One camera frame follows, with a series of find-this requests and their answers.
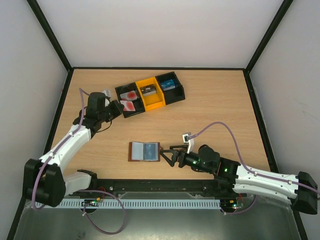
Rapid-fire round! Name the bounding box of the blue card from holder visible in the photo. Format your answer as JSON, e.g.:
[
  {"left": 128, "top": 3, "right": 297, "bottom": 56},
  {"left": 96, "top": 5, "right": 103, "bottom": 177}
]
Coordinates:
[{"left": 143, "top": 143, "right": 159, "bottom": 162}]

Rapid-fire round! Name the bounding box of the brown leather card holder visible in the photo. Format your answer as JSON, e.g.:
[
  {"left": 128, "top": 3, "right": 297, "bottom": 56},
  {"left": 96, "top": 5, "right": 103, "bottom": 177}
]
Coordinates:
[{"left": 128, "top": 141, "right": 161, "bottom": 162}]

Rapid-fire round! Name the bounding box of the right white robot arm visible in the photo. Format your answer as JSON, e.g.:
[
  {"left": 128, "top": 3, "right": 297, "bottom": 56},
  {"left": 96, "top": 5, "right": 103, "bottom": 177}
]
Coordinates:
[{"left": 159, "top": 145, "right": 319, "bottom": 215}]

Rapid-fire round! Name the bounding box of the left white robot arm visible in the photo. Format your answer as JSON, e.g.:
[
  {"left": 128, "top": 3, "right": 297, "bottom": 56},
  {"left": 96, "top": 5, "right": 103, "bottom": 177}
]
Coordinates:
[{"left": 22, "top": 89, "right": 124, "bottom": 211}]

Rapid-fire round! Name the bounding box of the red white card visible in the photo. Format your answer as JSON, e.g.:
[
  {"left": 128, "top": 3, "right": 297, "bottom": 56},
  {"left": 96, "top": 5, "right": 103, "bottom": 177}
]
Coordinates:
[{"left": 120, "top": 90, "right": 138, "bottom": 101}]

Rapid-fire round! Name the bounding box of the grey vip card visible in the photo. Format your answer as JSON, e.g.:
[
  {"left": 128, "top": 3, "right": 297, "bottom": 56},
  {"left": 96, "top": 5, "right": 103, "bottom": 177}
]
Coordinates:
[{"left": 140, "top": 84, "right": 157, "bottom": 97}]

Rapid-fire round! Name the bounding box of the left black bin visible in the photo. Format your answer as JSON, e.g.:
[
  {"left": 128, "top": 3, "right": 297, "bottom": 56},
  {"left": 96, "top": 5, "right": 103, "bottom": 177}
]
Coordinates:
[{"left": 115, "top": 82, "right": 146, "bottom": 118}]

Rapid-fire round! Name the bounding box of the black bin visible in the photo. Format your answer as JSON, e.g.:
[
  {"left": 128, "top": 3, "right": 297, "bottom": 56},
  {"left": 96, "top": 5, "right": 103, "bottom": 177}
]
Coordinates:
[
  {"left": 155, "top": 71, "right": 185, "bottom": 105},
  {"left": 115, "top": 82, "right": 146, "bottom": 118}
]

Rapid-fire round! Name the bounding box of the yellow middle bin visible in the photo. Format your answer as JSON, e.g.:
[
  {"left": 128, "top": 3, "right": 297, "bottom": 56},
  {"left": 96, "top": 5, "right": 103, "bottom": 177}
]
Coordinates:
[{"left": 135, "top": 77, "right": 166, "bottom": 112}]

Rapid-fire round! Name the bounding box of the right black bin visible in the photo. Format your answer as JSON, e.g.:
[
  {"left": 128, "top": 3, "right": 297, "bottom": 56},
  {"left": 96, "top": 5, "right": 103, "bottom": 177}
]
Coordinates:
[{"left": 155, "top": 71, "right": 185, "bottom": 105}]

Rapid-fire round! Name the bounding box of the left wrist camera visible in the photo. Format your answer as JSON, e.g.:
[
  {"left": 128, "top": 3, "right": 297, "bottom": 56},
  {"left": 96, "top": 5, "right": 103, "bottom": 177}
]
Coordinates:
[{"left": 102, "top": 89, "right": 111, "bottom": 107}]

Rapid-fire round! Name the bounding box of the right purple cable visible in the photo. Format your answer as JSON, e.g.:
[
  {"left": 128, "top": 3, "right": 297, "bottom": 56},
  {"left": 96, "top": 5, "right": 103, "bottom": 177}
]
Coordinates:
[{"left": 189, "top": 121, "right": 320, "bottom": 216}]

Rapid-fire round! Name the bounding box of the light blue cable duct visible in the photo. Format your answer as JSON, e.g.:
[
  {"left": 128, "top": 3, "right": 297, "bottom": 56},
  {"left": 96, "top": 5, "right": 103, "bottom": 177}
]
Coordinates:
[{"left": 37, "top": 198, "right": 222, "bottom": 210}]

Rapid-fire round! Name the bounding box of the black enclosure frame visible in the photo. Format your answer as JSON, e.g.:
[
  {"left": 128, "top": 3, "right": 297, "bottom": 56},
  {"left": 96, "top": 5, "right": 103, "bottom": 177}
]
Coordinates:
[{"left": 0, "top": 0, "right": 308, "bottom": 240}]

